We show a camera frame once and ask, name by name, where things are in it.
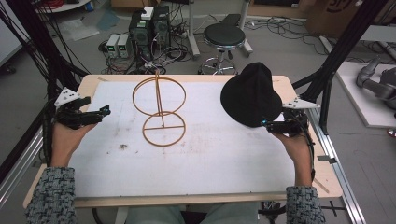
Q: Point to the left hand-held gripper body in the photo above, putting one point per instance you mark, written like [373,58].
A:
[70,115]

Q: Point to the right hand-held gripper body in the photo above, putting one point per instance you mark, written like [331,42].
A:
[299,119]

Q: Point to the black hat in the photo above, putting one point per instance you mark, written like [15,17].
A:
[250,95]

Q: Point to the person's right hand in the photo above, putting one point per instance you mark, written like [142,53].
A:
[295,147]

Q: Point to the person's left hand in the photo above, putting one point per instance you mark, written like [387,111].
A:
[65,141]

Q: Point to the white power supply unit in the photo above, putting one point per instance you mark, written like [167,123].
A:
[112,45]
[124,45]

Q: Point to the white floor board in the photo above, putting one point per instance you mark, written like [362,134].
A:
[364,99]

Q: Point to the clear plastic bag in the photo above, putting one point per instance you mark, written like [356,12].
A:
[77,29]

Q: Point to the black computer tower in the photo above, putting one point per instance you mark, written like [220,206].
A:
[140,32]
[161,26]

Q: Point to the white table mat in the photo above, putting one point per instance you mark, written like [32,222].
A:
[186,161]

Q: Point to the black round stool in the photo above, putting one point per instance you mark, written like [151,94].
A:
[224,35]

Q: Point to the small white box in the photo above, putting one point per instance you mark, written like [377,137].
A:
[147,12]

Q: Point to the cardboard box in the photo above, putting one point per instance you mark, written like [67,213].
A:
[339,15]

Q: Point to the aluminium rail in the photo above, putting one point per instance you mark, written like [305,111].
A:
[18,174]
[337,174]

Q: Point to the black frame post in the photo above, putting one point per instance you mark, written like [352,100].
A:
[342,53]
[40,46]

